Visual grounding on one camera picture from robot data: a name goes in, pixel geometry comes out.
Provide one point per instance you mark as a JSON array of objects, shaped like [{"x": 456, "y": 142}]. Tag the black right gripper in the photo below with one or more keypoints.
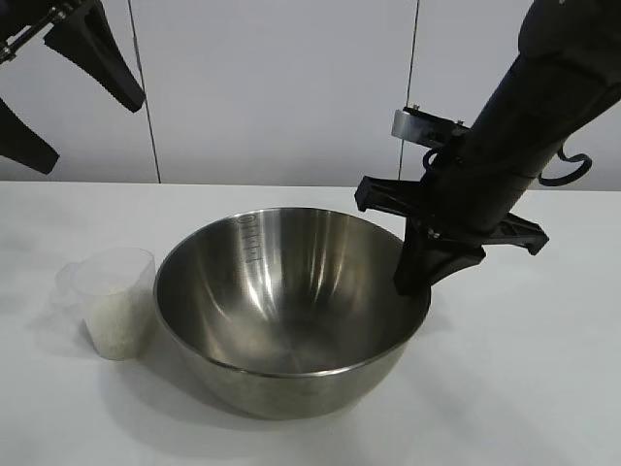
[{"x": 466, "y": 194}]

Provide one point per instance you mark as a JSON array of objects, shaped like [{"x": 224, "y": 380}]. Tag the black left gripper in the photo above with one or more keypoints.
[{"x": 29, "y": 29}]

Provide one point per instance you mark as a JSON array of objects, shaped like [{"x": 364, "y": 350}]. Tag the stainless steel mixing bowl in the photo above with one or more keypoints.
[{"x": 291, "y": 315}]

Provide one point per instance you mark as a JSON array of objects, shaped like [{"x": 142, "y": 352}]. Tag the clear plastic measuring cup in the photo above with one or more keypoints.
[{"x": 111, "y": 272}]

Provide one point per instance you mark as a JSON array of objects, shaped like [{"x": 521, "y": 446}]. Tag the white rice grains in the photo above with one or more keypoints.
[{"x": 119, "y": 325}]

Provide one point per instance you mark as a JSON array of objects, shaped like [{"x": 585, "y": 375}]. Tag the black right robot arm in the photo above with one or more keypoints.
[{"x": 558, "y": 73}]

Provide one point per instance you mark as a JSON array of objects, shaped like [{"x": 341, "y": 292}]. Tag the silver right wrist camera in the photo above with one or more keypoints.
[{"x": 412, "y": 126}]

